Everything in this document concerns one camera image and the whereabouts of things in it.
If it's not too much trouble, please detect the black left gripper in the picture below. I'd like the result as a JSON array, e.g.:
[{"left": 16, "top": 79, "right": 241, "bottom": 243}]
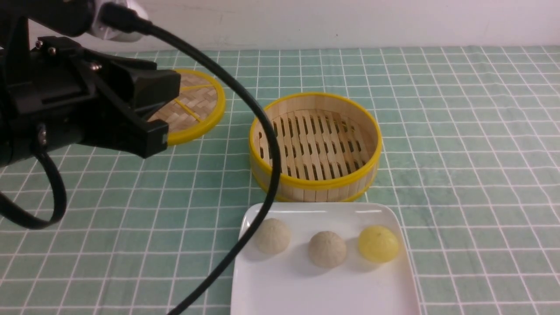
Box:
[{"left": 1, "top": 37, "right": 181, "bottom": 167}]

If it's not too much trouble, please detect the white steamed bun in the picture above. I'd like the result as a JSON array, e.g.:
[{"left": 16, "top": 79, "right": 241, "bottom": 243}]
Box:
[
  {"left": 308, "top": 231, "right": 347, "bottom": 269},
  {"left": 254, "top": 218, "right": 291, "bottom": 255}
]

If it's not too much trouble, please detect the yellow steamed bun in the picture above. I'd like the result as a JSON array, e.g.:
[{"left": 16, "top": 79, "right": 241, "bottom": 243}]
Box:
[{"left": 357, "top": 225, "right": 400, "bottom": 263}]

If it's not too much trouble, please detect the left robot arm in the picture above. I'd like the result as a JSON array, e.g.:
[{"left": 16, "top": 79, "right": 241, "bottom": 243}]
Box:
[{"left": 1, "top": 0, "right": 181, "bottom": 167}]

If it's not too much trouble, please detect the yellow rimmed bamboo steamer lid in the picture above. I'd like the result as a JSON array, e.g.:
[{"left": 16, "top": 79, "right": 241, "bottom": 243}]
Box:
[{"left": 149, "top": 68, "right": 226, "bottom": 146}]

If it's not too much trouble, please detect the yellow rimmed bamboo steamer basket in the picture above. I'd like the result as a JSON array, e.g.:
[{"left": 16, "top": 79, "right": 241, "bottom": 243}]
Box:
[{"left": 264, "top": 92, "right": 383, "bottom": 202}]

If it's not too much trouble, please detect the green checkered tablecloth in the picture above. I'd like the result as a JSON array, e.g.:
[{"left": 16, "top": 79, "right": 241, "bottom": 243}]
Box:
[{"left": 0, "top": 46, "right": 560, "bottom": 315}]

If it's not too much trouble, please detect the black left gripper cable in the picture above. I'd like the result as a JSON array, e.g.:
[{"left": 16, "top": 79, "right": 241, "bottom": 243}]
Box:
[{"left": 0, "top": 2, "right": 281, "bottom": 315}]

